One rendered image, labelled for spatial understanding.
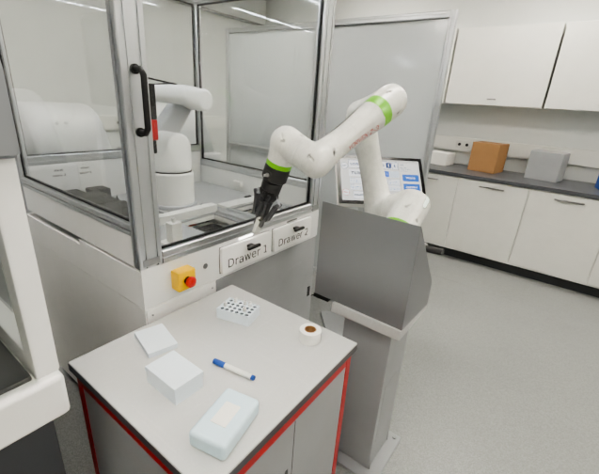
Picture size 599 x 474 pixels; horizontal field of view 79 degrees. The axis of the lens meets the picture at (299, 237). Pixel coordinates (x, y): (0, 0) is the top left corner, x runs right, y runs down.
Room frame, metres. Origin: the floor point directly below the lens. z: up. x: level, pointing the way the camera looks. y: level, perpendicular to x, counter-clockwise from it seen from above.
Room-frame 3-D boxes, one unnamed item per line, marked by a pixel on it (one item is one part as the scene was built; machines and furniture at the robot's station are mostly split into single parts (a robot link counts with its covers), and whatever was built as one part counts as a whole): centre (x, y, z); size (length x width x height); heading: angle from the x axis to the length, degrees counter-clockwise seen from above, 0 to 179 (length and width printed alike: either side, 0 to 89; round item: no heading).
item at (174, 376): (0.75, 0.30, 0.79); 0.13 x 0.09 x 0.05; 54
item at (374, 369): (1.25, -0.34, 0.38); 0.30 x 0.30 x 0.76; 54
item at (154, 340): (0.92, 0.42, 0.77); 0.13 x 0.09 x 0.02; 41
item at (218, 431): (0.62, 0.14, 0.78); 0.15 x 0.10 x 0.04; 157
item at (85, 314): (1.72, 0.58, 0.40); 1.03 x 0.95 x 0.80; 145
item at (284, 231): (1.66, 0.03, 0.87); 0.29 x 0.02 x 0.11; 145
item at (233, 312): (1.08, 0.19, 0.78); 0.12 x 0.08 x 0.04; 70
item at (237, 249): (1.40, 0.21, 0.87); 0.29 x 0.02 x 0.11; 145
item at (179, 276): (1.12, 0.39, 0.88); 0.07 x 0.05 x 0.07; 145
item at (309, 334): (0.98, -0.06, 0.78); 0.07 x 0.07 x 0.04
